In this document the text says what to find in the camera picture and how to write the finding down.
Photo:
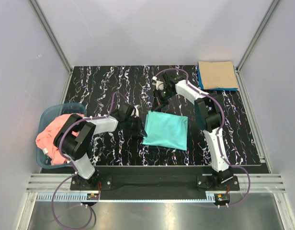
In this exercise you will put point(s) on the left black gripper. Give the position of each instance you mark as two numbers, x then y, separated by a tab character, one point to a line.
139	131

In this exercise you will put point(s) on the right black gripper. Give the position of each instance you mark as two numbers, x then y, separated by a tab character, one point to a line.
158	103

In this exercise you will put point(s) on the teal t-shirt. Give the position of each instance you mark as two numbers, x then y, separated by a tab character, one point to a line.
166	130

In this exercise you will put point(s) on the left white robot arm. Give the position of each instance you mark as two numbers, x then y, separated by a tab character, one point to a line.
74	138

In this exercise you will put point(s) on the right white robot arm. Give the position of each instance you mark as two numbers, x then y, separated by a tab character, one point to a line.
208	111

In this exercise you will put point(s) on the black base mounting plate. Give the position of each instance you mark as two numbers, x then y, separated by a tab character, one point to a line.
205	174

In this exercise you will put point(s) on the folded blue t-shirt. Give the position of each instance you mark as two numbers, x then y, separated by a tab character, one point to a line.
215	89

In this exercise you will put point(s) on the folded beige t-shirt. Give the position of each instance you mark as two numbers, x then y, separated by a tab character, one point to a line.
218	74

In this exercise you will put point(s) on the blue plastic basket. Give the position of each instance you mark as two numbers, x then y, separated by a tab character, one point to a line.
47	117

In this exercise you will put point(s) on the pink t-shirt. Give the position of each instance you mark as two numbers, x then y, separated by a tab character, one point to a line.
45	140

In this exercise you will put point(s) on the right aluminium frame post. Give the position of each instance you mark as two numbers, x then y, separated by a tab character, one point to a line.
263	24

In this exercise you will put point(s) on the aluminium frame post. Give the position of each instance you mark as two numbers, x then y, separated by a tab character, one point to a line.
50	34
263	24

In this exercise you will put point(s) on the white slotted cable duct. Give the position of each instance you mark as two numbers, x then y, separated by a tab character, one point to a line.
85	197

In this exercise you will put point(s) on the left aluminium frame post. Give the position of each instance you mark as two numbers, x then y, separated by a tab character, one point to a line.
50	34

